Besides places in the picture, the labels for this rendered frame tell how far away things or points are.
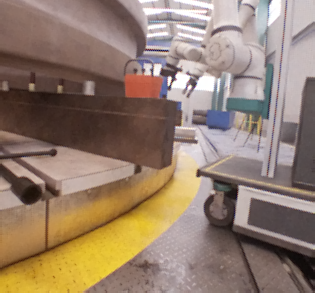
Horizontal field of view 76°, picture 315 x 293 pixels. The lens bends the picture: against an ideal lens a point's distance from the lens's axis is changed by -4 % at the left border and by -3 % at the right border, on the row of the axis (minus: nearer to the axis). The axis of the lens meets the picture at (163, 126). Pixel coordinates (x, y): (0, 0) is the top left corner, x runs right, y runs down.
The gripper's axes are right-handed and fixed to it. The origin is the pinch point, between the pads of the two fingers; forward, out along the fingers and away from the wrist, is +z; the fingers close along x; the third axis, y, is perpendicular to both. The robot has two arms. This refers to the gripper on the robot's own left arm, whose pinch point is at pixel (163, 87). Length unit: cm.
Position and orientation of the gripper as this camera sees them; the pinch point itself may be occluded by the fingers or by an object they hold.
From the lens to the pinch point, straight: 148.2
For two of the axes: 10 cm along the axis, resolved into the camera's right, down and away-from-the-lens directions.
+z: -3.2, 8.6, 4.0
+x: -6.6, 1.0, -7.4
